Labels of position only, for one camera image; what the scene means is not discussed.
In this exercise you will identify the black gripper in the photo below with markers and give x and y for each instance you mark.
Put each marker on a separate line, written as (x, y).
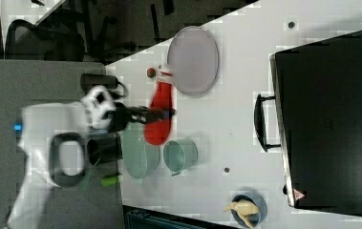
(122, 115)

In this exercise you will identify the red plush ketchup bottle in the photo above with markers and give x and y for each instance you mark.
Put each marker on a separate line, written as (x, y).
(161, 105)

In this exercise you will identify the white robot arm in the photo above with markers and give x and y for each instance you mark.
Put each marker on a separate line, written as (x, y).
(54, 137)

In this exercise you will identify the grey round plate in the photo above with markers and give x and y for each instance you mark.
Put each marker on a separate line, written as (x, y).
(193, 58)

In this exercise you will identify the dark red plush fruit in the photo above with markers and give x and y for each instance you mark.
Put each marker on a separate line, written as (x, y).
(151, 73)

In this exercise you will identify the green oval colander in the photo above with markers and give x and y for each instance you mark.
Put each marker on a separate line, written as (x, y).
(140, 158)

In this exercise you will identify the green measuring cup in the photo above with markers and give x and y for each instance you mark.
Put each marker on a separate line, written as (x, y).
(179, 155)

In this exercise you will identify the green plush pear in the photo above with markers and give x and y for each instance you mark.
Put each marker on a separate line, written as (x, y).
(109, 181)

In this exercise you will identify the plush peeled banana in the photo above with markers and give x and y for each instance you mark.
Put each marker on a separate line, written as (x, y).
(244, 209)

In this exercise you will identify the black office chair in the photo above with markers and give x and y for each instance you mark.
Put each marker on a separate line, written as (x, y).
(25, 41)

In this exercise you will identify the blue bowl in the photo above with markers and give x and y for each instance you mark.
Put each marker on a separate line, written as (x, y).
(257, 200)

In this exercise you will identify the silver black toaster oven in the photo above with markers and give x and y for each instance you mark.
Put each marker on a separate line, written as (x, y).
(317, 91)

